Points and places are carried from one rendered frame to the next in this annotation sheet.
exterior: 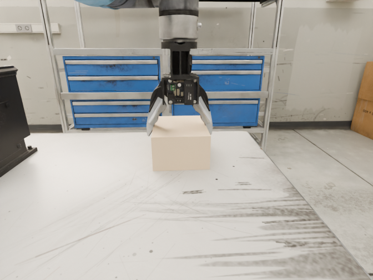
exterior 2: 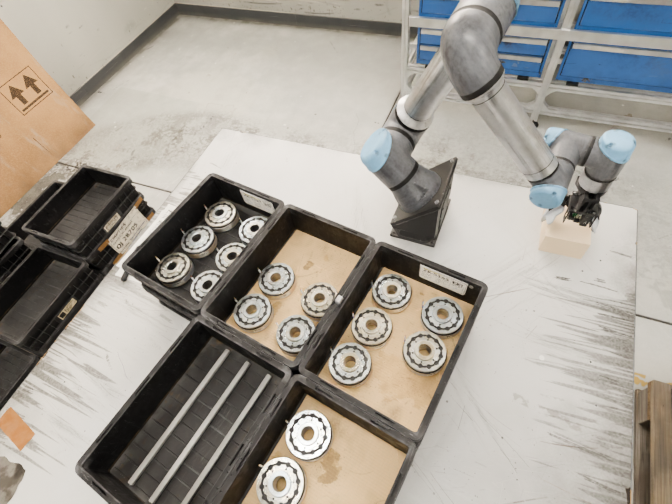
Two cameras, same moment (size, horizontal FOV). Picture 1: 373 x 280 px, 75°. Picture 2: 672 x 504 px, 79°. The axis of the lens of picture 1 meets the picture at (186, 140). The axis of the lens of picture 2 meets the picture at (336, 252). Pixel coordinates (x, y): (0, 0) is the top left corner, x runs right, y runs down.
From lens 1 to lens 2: 0.98 m
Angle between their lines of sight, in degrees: 43
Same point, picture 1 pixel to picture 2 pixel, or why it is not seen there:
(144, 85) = (532, 13)
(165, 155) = (551, 245)
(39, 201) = (471, 260)
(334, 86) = not seen: outside the picture
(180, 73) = (584, 211)
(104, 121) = not seen: hidden behind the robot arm
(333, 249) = (627, 339)
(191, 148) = (572, 247)
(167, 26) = (587, 184)
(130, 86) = not seen: hidden behind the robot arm
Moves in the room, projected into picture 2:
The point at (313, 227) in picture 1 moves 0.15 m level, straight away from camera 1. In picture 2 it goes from (626, 325) to (662, 296)
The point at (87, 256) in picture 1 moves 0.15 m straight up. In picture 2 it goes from (505, 304) to (518, 278)
